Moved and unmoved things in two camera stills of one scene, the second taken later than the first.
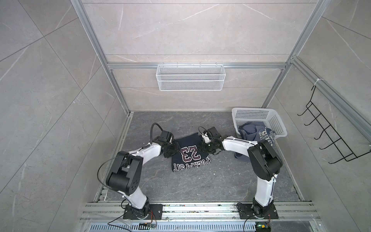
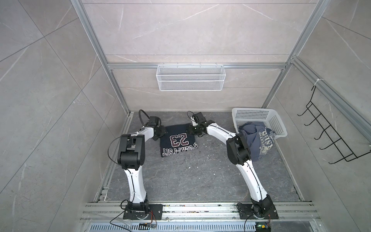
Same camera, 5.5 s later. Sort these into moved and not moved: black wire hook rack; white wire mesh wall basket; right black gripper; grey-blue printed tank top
Moved: right black gripper
Not moved: white wire mesh wall basket; black wire hook rack; grey-blue printed tank top
